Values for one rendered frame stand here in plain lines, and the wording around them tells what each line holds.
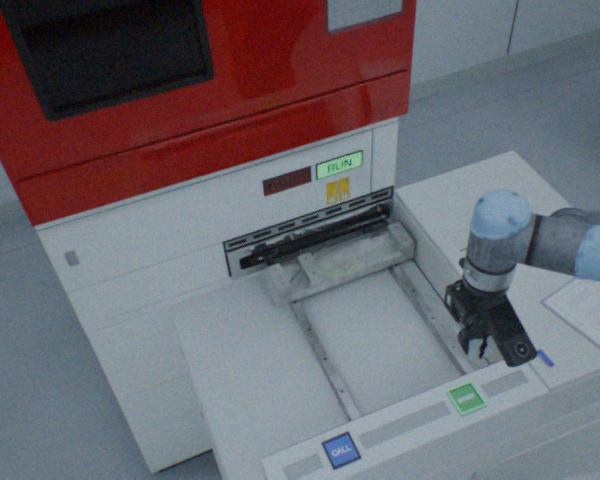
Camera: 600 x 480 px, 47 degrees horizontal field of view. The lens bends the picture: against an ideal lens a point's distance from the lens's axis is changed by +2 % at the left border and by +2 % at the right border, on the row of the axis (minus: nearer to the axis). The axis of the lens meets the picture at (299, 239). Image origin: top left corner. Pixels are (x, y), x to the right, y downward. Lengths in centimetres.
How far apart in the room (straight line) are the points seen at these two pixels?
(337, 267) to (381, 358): 25
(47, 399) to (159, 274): 115
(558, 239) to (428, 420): 50
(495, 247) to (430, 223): 66
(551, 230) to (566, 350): 51
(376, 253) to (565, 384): 54
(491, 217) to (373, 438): 53
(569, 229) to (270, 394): 79
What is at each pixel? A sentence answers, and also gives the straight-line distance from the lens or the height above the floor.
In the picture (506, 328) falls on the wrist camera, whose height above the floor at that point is 125.
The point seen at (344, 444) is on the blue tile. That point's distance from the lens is 131.
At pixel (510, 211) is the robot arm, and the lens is 99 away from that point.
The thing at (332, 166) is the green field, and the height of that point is 110.
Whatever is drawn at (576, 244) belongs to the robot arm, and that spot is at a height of 143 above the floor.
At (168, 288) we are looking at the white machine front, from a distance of 168.
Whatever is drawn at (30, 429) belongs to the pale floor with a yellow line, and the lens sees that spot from 265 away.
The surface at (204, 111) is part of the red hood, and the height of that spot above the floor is 138.
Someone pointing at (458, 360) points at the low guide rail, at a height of 85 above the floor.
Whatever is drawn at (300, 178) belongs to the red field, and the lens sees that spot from 157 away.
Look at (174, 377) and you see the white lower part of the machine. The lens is 196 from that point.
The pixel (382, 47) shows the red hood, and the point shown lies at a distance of 141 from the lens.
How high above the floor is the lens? 213
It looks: 46 degrees down
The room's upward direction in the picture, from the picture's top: 5 degrees counter-clockwise
